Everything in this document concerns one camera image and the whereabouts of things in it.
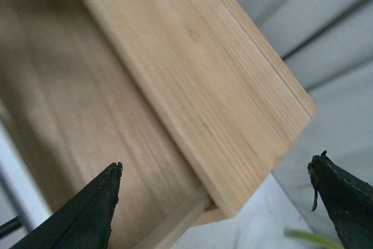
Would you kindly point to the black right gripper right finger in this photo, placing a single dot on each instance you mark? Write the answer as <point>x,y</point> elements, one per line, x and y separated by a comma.
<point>347,199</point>

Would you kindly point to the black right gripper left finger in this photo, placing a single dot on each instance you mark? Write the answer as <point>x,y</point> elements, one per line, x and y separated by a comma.
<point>85,220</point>

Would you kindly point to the light wooden drawer cabinet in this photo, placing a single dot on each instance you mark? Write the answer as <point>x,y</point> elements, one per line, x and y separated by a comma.
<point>220,90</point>

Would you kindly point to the green spider plant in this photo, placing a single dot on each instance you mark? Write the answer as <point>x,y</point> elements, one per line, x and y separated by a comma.
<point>313,238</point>

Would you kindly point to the grey pleated curtain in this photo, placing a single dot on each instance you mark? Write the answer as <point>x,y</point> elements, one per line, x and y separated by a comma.
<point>327,44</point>

